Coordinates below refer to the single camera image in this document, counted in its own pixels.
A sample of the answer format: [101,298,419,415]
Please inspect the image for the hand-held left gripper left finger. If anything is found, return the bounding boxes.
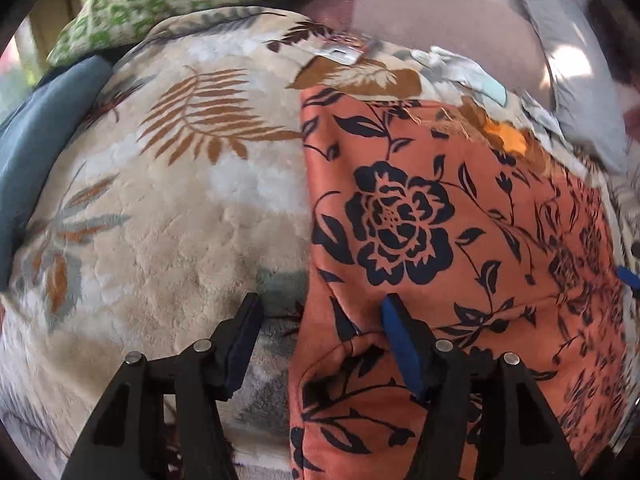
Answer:
[60,292,265,480]

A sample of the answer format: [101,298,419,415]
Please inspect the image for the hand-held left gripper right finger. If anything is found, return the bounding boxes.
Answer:
[381,292,583,480]

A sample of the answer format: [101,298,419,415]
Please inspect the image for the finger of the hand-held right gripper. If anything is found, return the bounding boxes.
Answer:
[616,242,640,293]

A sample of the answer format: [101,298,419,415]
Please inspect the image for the orange floral garment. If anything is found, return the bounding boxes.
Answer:
[287,85,631,480]

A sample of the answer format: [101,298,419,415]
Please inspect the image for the beige leaf-printed blanket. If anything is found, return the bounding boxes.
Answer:
[0,7,640,480]

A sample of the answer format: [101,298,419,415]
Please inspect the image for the grey pillow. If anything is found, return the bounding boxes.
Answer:
[500,0,631,176]

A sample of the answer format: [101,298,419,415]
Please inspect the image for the white and teal cloth item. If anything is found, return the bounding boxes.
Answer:
[430,46,508,106]

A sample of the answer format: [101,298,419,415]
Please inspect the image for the blue pillow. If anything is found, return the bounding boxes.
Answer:
[0,55,113,291]

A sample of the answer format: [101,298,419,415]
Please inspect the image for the small foil packet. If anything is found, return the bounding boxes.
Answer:
[312,32,376,66]

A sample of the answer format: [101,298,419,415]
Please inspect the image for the mauve bedsheet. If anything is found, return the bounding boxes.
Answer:
[300,0,556,106]

